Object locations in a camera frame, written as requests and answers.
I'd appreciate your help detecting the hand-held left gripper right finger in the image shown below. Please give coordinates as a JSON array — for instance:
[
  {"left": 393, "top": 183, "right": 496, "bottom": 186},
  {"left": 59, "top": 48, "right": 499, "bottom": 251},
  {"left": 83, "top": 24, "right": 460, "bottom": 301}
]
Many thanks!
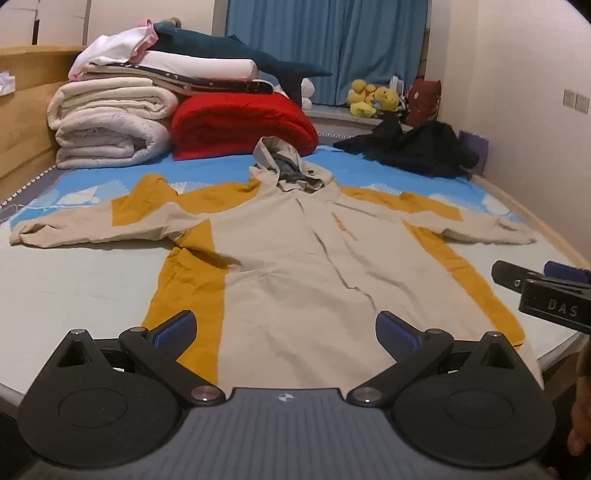
[{"left": 347, "top": 311, "right": 517, "bottom": 408}]

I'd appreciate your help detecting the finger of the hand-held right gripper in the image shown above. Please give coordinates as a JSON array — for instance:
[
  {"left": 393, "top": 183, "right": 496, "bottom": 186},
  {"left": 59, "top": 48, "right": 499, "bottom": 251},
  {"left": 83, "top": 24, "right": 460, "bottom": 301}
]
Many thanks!
[
  {"left": 492, "top": 261, "right": 548, "bottom": 291},
  {"left": 544, "top": 261, "right": 591, "bottom": 284}
]

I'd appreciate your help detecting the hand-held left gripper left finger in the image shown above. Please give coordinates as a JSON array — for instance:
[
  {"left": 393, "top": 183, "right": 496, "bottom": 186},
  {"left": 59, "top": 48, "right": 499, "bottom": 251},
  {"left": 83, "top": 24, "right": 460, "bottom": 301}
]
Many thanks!
[{"left": 59, "top": 310, "right": 227, "bottom": 408}]

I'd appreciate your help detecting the beige and mustard hooded jacket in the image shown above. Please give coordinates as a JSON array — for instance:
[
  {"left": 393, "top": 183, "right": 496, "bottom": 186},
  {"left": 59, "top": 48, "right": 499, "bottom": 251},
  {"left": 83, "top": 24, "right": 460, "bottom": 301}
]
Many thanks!
[{"left": 8, "top": 135, "right": 539, "bottom": 386}]

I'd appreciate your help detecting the black clothes pile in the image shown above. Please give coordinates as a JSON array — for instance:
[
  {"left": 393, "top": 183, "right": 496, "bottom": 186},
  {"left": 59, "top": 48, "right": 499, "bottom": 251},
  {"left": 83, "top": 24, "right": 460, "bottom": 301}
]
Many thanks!
[{"left": 333, "top": 114, "right": 481, "bottom": 180}]

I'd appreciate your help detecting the person's right hand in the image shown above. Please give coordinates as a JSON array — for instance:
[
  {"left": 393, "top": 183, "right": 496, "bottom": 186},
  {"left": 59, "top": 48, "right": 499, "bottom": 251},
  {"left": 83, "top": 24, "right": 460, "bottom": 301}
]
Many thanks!
[{"left": 571, "top": 344, "right": 591, "bottom": 457}]

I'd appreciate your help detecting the blue and white printed bedsheet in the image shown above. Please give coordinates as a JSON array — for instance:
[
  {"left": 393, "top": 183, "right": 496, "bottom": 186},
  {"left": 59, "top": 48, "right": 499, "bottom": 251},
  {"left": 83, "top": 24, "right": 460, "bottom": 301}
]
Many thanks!
[{"left": 0, "top": 134, "right": 589, "bottom": 407}]

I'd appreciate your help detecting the purple bag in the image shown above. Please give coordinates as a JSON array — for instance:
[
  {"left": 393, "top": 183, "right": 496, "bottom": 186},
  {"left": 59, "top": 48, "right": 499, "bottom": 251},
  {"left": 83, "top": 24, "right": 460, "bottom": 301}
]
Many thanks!
[{"left": 458, "top": 130, "right": 489, "bottom": 176}]

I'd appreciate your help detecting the dark red cushion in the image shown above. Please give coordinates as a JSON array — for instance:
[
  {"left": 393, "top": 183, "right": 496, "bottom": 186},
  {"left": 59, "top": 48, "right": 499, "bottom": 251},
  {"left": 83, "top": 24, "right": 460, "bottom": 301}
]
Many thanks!
[{"left": 405, "top": 78, "right": 443, "bottom": 126}]

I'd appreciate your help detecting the yellow plush toy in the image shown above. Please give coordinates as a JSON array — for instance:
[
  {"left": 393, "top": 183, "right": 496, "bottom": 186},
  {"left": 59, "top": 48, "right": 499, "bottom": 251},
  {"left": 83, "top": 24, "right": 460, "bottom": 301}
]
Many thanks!
[
  {"left": 374, "top": 87, "right": 400, "bottom": 114},
  {"left": 347, "top": 79, "right": 378, "bottom": 119}
]

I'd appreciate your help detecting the red folded blanket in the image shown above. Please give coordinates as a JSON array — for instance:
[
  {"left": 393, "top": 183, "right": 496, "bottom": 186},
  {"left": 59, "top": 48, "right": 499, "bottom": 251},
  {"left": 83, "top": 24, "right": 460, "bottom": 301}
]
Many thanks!
[{"left": 170, "top": 92, "right": 319, "bottom": 161}]

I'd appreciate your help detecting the white folded quilt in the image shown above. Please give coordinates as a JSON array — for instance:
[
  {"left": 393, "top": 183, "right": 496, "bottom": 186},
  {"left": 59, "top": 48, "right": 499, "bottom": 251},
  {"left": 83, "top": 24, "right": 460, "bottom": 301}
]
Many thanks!
[{"left": 47, "top": 78, "right": 178, "bottom": 169}]

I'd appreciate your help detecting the white plush toy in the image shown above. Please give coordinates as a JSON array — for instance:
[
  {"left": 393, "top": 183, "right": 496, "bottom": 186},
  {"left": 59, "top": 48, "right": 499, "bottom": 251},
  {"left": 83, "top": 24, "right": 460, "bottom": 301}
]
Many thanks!
[{"left": 272, "top": 78, "right": 316, "bottom": 112}]

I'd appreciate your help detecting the wooden headboard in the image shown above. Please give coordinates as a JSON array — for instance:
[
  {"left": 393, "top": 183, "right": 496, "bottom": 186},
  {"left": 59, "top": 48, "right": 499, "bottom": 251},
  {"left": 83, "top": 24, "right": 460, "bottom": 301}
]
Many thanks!
[{"left": 0, "top": 45, "right": 89, "bottom": 193}]

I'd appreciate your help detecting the white folded blanket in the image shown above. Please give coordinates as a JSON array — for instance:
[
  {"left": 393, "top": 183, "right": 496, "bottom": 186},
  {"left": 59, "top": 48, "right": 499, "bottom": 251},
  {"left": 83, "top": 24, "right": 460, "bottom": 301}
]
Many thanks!
[{"left": 139, "top": 51, "right": 260, "bottom": 89}]

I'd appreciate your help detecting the dark teal shark plush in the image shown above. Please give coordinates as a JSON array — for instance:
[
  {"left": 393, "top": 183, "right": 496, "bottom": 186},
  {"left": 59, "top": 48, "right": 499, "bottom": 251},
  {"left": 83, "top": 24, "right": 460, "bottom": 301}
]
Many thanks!
[{"left": 148, "top": 21, "right": 333, "bottom": 104}]

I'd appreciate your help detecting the pink and white cloth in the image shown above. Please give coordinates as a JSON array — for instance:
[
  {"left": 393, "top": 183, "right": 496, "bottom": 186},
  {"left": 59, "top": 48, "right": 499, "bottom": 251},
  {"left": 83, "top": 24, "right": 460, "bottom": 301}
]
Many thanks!
[{"left": 69, "top": 21, "right": 160, "bottom": 83}]

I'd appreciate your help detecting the blue curtain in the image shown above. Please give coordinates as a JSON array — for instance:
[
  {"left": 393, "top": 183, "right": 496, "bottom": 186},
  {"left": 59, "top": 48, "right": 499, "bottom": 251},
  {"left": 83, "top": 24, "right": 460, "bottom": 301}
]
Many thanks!
[{"left": 226, "top": 0, "right": 431, "bottom": 110}]

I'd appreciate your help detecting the wooden bed frame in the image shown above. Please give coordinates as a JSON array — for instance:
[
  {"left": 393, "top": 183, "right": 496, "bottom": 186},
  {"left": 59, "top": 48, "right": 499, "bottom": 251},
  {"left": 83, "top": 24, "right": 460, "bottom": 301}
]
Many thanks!
[{"left": 480, "top": 178, "right": 591, "bottom": 271}]

